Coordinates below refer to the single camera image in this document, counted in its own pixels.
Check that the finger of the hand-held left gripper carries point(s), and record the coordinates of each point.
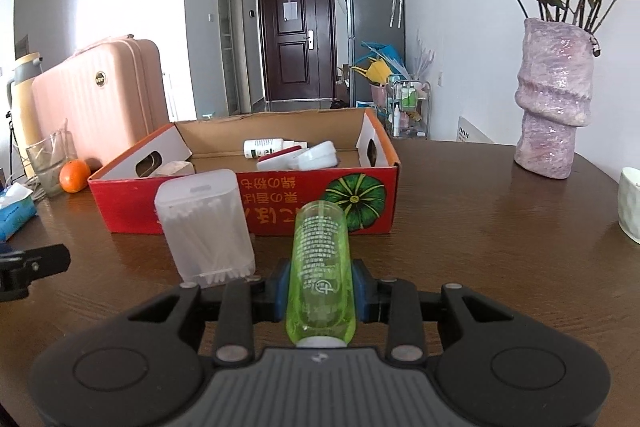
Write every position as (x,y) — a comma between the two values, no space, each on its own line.
(40,262)

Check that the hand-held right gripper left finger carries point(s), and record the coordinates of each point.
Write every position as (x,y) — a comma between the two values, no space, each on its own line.
(280,292)

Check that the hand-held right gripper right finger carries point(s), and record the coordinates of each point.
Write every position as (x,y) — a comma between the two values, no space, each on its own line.
(364,297)

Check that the green transparent bottle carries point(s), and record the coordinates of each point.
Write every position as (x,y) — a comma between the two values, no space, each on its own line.
(320,267)

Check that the red cardboard box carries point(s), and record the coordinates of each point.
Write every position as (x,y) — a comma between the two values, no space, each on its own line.
(280,207)

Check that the red and white lint brush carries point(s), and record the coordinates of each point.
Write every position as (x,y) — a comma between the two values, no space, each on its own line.
(310,157)

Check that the white spray bottle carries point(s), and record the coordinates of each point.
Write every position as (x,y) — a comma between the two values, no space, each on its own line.
(265,148)

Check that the white plug adapter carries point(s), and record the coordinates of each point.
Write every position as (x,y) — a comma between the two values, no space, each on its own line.
(172,168)

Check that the blue tissue pack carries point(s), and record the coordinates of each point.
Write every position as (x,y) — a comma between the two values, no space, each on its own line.
(15,217)

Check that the orange fruit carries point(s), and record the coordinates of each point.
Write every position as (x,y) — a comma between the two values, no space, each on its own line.
(75,176)

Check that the glass measuring cup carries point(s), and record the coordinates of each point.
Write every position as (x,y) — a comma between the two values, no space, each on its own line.
(47,167)

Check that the translucent cotton swab box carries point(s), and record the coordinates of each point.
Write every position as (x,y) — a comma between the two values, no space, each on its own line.
(200,227)

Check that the yellow thermos jug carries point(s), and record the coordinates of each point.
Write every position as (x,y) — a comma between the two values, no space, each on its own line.
(22,107)

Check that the pink suitcase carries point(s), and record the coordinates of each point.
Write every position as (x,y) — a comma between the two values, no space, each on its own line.
(100,97)

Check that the pink bucket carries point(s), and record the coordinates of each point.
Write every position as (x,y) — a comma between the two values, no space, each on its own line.
(378,96)

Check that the blue and yellow plastic items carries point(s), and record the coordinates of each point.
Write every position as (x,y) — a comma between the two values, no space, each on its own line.
(380,64)

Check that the white feather decoration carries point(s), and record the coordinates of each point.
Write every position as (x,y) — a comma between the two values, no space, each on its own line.
(422,57)

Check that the glass interior door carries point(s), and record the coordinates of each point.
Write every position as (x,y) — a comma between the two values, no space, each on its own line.
(232,42)

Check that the dark brown entrance door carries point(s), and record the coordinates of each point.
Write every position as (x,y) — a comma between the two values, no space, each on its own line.
(295,37)

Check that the pink textured vase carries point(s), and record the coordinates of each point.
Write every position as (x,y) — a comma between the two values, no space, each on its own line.
(555,97)

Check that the grey refrigerator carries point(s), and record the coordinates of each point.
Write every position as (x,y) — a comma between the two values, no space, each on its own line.
(370,17)

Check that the white cup with straw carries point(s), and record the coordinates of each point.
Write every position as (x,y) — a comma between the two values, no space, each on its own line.
(631,207)

